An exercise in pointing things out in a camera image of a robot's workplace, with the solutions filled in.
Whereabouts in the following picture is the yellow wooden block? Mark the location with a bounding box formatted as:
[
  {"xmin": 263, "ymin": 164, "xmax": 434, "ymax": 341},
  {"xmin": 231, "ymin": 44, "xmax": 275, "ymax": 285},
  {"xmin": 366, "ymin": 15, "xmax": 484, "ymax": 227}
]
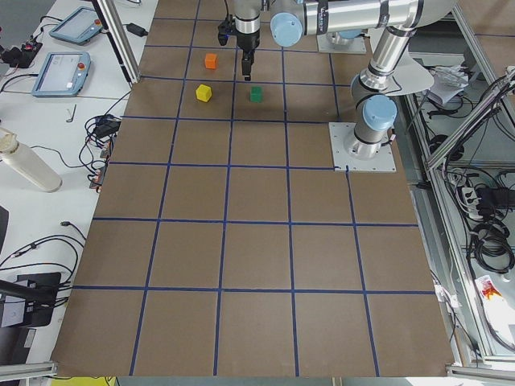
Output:
[{"xmin": 196, "ymin": 84, "xmax": 212, "ymax": 103}]

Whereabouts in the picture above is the teach pendant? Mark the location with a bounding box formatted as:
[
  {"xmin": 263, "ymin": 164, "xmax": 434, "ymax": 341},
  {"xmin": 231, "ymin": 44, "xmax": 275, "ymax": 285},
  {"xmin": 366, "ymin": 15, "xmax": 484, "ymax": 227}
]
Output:
[
  {"xmin": 31, "ymin": 51, "xmax": 91, "ymax": 97},
  {"xmin": 49, "ymin": 6, "xmax": 103, "ymax": 45}
]

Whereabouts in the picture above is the near teach pendant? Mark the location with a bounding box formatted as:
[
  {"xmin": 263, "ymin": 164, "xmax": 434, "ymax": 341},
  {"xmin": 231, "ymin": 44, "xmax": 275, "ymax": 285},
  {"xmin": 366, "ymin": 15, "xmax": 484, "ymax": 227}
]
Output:
[{"xmin": 31, "ymin": 51, "xmax": 91, "ymax": 97}]

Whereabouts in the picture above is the aluminium frame rail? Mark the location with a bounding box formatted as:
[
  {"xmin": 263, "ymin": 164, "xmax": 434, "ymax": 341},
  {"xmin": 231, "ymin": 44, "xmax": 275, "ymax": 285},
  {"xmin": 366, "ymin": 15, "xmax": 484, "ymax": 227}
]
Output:
[{"xmin": 92, "ymin": 0, "xmax": 141, "ymax": 84}]

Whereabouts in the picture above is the white power strip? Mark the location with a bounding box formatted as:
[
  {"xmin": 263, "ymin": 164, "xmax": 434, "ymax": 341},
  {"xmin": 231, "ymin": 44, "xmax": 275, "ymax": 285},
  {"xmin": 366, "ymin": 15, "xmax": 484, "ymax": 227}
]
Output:
[{"xmin": 456, "ymin": 186, "xmax": 483, "ymax": 221}]

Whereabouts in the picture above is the white bottle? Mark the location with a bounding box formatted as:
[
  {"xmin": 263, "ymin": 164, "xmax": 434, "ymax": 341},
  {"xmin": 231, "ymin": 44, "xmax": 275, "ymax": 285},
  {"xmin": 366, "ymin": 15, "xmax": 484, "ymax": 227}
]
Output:
[{"xmin": 1, "ymin": 128, "xmax": 62, "ymax": 192}]

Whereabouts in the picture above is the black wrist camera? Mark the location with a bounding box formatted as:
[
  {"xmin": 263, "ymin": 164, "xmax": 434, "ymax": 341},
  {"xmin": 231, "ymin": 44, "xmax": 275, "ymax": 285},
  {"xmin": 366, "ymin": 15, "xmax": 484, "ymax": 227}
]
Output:
[{"xmin": 217, "ymin": 14, "xmax": 237, "ymax": 47}]

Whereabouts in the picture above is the orange wooden block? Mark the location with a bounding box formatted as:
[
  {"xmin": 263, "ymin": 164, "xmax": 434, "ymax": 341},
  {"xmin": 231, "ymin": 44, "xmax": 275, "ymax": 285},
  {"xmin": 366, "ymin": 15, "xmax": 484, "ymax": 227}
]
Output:
[{"xmin": 204, "ymin": 52, "xmax": 218, "ymax": 70}]

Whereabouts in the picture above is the black monitor stand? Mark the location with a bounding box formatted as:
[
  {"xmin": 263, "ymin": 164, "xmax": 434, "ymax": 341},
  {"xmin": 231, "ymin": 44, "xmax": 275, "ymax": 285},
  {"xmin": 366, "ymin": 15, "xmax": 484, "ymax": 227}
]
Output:
[{"xmin": 1, "ymin": 273, "xmax": 61, "ymax": 328}]

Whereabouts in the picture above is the far teach pendant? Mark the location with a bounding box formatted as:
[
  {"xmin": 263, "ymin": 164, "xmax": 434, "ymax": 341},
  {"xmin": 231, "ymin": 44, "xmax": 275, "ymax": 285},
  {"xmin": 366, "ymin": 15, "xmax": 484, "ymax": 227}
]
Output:
[{"xmin": 49, "ymin": 6, "xmax": 103, "ymax": 45}]

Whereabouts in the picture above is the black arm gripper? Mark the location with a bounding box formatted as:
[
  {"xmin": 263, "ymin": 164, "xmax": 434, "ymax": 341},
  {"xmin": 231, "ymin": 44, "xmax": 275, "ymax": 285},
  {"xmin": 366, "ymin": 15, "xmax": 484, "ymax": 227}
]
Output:
[{"xmin": 237, "ymin": 31, "xmax": 260, "ymax": 81}]

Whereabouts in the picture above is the green wooden block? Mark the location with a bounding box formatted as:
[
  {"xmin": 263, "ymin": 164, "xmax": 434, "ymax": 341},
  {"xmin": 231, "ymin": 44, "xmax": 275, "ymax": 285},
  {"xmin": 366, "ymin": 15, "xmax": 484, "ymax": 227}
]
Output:
[{"xmin": 249, "ymin": 86, "xmax": 263, "ymax": 103}]

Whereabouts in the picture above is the black power adapter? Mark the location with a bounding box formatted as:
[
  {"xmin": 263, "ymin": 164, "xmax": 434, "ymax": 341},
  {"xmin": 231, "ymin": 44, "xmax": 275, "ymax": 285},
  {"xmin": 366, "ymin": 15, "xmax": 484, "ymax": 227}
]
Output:
[{"xmin": 126, "ymin": 23, "xmax": 148, "ymax": 37}]

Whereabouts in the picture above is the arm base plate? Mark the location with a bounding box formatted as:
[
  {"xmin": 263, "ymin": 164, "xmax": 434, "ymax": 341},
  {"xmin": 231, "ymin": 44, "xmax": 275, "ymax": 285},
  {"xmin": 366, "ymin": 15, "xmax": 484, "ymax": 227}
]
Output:
[
  {"xmin": 328, "ymin": 122, "xmax": 397, "ymax": 173},
  {"xmin": 317, "ymin": 30, "xmax": 367, "ymax": 55}
]

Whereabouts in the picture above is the hex key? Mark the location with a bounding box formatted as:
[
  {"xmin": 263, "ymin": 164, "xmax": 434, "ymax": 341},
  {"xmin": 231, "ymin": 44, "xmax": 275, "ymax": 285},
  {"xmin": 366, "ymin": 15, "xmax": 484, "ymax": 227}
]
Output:
[{"xmin": 65, "ymin": 105, "xmax": 77, "ymax": 123}]

